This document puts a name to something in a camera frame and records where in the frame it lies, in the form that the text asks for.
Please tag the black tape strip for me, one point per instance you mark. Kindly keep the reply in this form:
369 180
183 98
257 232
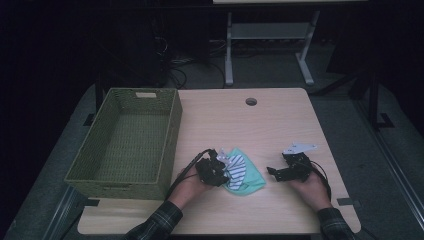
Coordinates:
90 202
348 201

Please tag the black metal stand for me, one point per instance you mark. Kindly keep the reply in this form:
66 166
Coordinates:
375 100

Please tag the mint green bib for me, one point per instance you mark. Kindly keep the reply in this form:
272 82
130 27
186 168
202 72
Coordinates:
250 176

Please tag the person's left hand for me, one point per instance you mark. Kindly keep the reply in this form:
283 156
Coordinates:
188 191

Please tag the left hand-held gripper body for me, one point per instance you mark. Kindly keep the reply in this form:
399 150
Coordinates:
208 170

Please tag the aluminium rail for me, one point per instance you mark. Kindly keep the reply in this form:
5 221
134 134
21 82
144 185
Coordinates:
61 213
393 166

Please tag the white metal stand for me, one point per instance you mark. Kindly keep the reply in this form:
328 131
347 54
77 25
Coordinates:
270 30

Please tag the green woven basket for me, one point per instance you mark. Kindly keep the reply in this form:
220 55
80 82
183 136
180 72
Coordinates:
133 133

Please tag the person's right hand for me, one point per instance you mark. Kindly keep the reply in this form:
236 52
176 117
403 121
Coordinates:
311 193

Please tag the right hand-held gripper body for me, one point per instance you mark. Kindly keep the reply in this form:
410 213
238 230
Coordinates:
300 168

